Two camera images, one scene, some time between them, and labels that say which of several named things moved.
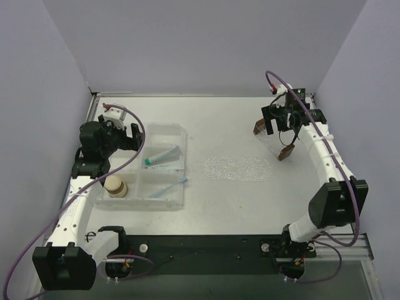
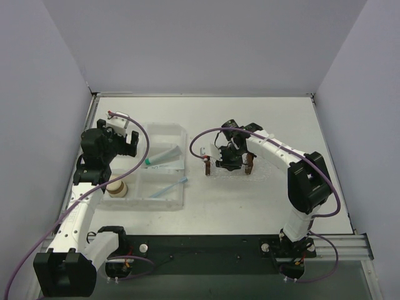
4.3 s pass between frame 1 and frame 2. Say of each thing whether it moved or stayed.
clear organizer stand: moved
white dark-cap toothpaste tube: stayed
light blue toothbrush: stayed
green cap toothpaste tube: stayed
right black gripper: moved
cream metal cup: stayed
